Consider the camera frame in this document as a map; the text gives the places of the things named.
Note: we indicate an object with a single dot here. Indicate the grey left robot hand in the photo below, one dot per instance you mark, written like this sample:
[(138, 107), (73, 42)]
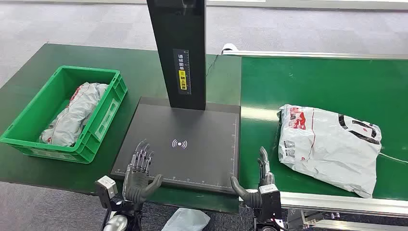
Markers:
[(135, 188)]

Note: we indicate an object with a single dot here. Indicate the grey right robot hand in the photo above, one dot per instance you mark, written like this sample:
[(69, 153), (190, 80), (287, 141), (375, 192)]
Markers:
[(253, 199)]

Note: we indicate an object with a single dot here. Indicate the white mailer package black logo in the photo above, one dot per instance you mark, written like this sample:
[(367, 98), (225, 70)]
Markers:
[(331, 150)]

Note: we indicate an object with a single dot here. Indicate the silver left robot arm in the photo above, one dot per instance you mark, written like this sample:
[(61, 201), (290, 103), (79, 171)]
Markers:
[(118, 221)]

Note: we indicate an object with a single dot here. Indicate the black inbound scanner machine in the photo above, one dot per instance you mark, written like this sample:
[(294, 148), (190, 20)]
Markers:
[(197, 159)]

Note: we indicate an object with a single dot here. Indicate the crumpled grey mailer package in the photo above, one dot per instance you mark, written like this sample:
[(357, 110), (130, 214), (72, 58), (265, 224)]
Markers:
[(75, 118)]

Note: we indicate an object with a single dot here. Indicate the green conveyor belt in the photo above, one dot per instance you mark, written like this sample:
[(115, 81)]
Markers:
[(318, 83)]

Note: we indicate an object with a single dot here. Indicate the white plastic bag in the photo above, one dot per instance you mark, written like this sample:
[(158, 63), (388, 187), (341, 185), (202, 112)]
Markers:
[(186, 221)]

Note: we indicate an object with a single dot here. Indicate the green plastic crate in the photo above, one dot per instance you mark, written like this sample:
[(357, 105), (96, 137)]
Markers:
[(105, 118)]

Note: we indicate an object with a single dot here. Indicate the black yellow scanner label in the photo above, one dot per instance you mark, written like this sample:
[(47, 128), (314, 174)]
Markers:
[(182, 71)]

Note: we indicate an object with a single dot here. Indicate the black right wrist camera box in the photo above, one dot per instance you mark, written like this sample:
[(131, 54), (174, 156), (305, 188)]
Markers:
[(271, 202)]

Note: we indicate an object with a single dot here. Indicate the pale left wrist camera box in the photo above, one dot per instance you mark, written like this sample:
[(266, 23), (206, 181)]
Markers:
[(106, 188)]

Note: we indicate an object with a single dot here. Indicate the aluminium conveyor support frame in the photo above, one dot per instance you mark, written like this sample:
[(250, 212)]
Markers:
[(318, 221)]

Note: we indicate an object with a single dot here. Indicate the aluminium conveyor side rail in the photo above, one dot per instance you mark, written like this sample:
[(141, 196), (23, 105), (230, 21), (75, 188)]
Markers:
[(334, 204), (318, 55)]

